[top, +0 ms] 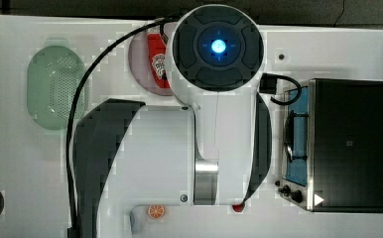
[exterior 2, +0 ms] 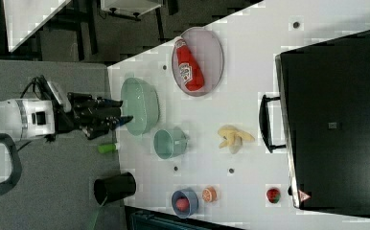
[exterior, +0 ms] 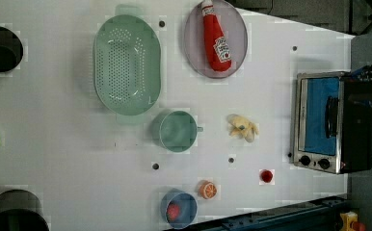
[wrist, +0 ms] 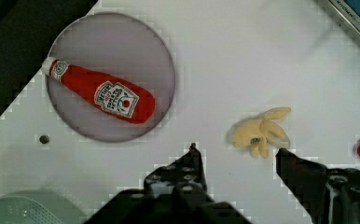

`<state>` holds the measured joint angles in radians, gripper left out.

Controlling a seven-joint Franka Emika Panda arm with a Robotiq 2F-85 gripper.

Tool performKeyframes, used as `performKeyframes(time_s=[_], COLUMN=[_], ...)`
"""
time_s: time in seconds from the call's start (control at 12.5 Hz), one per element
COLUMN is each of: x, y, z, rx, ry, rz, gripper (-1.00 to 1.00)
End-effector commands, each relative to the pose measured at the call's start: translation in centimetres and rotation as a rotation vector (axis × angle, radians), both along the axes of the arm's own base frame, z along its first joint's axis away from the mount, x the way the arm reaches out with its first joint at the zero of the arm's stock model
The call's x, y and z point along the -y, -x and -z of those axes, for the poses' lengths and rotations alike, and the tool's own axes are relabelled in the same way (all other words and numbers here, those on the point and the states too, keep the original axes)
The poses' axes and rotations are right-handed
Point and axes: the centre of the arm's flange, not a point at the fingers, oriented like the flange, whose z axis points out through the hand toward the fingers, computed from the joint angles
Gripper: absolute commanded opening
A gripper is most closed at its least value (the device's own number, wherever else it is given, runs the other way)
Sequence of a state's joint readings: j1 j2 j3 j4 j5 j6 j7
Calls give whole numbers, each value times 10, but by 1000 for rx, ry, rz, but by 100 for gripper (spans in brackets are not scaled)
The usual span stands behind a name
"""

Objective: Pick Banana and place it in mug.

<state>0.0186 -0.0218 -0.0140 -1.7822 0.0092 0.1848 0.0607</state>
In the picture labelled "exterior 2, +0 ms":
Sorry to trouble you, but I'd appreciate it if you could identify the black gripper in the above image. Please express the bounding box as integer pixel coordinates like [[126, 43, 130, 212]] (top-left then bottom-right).
[[54, 92, 133, 140]]

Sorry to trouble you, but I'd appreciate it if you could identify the plush peeled banana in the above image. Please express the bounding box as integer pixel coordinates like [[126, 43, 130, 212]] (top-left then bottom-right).
[[218, 125, 255, 154]]

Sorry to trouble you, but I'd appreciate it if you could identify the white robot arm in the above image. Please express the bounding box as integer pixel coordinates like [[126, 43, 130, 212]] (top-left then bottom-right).
[[0, 92, 132, 196]]

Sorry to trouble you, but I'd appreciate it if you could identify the green mug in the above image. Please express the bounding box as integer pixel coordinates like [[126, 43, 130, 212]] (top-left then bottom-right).
[[153, 127, 188, 160]]

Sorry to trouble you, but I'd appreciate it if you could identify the green cylinder object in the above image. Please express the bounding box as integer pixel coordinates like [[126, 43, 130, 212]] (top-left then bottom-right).
[[98, 143, 120, 153]]

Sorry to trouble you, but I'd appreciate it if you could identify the green perforated colander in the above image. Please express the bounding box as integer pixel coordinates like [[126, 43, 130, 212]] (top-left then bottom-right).
[[121, 78, 159, 136]]

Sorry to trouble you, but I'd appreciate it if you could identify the black cup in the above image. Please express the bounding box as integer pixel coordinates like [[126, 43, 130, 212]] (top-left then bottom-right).
[[94, 172, 136, 205]]

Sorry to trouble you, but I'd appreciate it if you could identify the red plush ketchup bottle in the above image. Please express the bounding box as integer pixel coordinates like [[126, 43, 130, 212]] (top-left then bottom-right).
[[174, 36, 205, 91]]

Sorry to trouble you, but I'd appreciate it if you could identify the white cabinet on casters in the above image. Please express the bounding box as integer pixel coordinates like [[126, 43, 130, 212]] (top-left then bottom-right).
[[100, 0, 163, 19]]

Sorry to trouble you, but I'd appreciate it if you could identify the red toy in bowl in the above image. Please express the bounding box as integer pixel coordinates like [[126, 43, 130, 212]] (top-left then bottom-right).
[[175, 197, 190, 212]]

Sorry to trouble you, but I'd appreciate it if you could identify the blue bowl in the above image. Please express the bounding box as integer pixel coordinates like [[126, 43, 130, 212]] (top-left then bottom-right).
[[171, 188, 198, 219]]

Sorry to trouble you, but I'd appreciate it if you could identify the purple round plate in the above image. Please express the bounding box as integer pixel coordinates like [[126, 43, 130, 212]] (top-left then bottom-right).
[[172, 27, 224, 97]]

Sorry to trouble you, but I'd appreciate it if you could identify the white side table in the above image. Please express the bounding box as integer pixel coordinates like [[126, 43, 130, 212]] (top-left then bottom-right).
[[2, 0, 72, 53]]

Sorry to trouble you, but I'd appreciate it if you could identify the toy orange slice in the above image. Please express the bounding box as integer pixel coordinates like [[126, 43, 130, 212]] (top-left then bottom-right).
[[202, 186, 218, 202]]

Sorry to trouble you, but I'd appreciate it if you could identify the toy strawberry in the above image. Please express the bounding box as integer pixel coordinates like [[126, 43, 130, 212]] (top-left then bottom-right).
[[266, 188, 281, 203]]

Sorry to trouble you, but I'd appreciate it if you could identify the black toaster oven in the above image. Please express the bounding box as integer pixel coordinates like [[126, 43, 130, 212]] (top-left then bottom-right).
[[274, 30, 370, 218]]

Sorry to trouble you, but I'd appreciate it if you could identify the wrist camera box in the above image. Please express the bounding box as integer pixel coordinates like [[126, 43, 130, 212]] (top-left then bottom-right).
[[47, 81, 72, 112]]

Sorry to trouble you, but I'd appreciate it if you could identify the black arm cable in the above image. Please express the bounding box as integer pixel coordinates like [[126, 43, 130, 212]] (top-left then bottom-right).
[[19, 75, 52, 100]]

